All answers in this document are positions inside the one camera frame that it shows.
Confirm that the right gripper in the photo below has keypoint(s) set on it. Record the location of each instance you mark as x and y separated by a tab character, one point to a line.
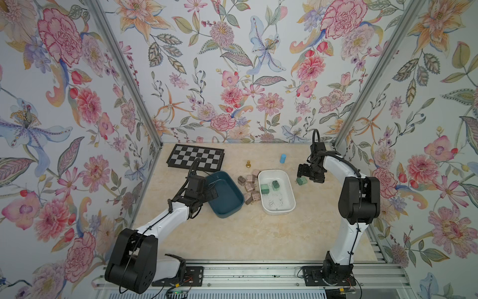
302	170

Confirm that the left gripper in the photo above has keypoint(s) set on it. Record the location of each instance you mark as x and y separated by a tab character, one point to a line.
210	195

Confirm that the green plug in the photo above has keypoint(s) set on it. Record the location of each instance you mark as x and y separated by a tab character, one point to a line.
301	181
276	185
264	189

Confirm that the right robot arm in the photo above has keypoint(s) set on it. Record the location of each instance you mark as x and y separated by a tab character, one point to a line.
358	205

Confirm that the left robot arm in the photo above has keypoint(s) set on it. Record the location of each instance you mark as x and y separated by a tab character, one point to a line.
136	262

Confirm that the teal storage box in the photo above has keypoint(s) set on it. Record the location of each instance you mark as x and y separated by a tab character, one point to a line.
226	198

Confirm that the white storage box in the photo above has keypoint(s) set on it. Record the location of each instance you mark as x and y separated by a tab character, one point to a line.
277	202

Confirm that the black white chessboard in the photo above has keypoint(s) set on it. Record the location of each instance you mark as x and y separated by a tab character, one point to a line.
183	156

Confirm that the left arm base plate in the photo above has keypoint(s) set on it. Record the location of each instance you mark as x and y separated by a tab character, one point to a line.
187	277

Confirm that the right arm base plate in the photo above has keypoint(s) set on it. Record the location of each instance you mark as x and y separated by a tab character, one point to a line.
340	276

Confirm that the aluminium front rail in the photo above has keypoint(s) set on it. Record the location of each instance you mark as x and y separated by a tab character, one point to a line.
293	275

